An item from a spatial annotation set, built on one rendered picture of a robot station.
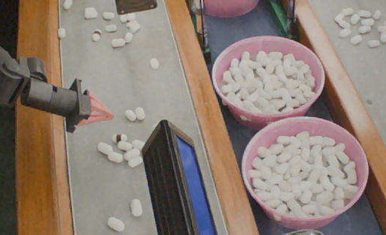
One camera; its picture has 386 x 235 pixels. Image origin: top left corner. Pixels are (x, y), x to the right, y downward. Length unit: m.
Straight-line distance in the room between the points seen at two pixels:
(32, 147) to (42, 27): 0.43
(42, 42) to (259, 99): 0.59
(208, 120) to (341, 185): 0.33
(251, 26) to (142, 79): 0.39
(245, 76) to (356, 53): 0.30
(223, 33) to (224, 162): 0.52
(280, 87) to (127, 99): 0.36
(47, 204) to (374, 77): 0.82
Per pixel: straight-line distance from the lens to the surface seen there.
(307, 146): 1.31
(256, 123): 1.39
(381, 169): 1.27
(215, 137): 1.29
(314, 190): 1.25
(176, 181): 0.80
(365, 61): 1.52
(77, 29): 1.66
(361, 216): 1.30
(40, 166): 1.31
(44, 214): 1.24
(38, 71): 1.23
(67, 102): 1.20
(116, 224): 1.19
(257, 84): 1.43
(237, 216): 1.17
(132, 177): 1.28
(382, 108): 1.42
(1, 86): 1.16
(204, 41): 1.54
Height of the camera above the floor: 1.75
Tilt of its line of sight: 48 degrees down
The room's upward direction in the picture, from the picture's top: 6 degrees counter-clockwise
